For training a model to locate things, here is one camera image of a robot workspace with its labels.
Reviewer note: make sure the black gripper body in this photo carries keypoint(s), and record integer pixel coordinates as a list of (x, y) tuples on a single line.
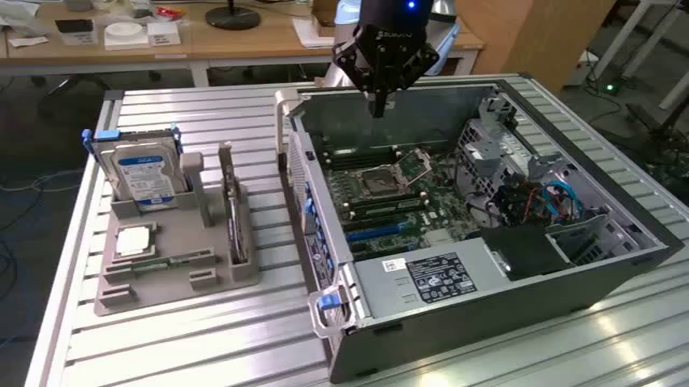
[(396, 28)]

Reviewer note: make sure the graphics card with black fan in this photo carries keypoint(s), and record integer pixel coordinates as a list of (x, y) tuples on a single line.
[(237, 234)]

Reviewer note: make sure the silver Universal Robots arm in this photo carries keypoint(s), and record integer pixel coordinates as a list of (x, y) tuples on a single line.
[(340, 76)]

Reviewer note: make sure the stack of white papers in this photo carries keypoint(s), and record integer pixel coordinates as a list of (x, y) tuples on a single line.
[(309, 34)]

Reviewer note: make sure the brown cardboard box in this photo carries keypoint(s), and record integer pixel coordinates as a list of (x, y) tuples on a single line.
[(324, 12)]

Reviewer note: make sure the wooden desk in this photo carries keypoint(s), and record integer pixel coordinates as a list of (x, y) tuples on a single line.
[(242, 44)]

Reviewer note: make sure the wooden cabinet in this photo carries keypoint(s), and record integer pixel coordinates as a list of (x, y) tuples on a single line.
[(539, 40)]

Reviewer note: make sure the open metal socket cover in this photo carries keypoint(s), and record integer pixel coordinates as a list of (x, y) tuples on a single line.
[(424, 152)]

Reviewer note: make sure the black round monitor stand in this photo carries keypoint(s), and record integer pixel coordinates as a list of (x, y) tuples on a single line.
[(232, 18)]

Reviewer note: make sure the metal disk bay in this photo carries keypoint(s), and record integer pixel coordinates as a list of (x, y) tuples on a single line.
[(485, 157)]

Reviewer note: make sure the CPU socket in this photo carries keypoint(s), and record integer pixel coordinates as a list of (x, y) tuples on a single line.
[(380, 181)]

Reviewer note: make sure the small white box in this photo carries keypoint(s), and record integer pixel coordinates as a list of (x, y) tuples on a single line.
[(162, 36)]

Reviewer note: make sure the green motherboard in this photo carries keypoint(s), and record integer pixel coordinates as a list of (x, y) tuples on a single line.
[(431, 201)]

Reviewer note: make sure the device with green light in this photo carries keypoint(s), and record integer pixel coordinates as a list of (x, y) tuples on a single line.
[(609, 86)]

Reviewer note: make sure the red package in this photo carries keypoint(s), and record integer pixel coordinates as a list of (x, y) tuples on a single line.
[(167, 13)]

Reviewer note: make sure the dark RAM stick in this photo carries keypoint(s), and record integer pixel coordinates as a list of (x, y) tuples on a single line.
[(388, 205)]

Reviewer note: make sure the white box with white bowl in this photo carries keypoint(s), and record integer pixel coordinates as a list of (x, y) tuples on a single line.
[(126, 40)]

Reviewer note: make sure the blue expansion slot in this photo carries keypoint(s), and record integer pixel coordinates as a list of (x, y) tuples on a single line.
[(377, 233)]

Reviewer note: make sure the hard disk in blue caddy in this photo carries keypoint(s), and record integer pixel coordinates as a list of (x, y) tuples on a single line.
[(142, 177)]

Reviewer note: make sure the white box with black lid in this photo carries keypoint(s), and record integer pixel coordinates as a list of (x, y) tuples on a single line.
[(78, 36)]

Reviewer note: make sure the black plastic shroud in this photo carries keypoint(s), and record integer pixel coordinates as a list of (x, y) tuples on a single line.
[(528, 250)]

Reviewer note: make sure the grey power supply unit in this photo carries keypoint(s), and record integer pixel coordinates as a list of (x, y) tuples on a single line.
[(388, 290)]

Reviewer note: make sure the white paper card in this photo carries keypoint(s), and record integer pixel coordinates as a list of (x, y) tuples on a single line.
[(27, 41)]

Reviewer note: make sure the silver CPU chip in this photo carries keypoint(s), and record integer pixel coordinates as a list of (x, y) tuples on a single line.
[(134, 241)]

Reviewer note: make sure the blue case latch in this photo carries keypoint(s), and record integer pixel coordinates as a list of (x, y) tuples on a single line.
[(329, 302)]

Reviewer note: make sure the clear plastic bag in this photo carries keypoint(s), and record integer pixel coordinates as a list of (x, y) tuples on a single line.
[(22, 18)]

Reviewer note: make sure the green RAM stick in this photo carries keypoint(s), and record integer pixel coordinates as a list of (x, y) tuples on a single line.
[(157, 264)]

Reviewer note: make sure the open black PC case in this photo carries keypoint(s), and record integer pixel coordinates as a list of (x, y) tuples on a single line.
[(485, 322)]

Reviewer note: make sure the grey parts rack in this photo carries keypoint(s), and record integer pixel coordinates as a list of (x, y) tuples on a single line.
[(162, 290)]

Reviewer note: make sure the white table frame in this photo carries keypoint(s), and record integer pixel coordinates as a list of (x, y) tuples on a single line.
[(615, 42)]

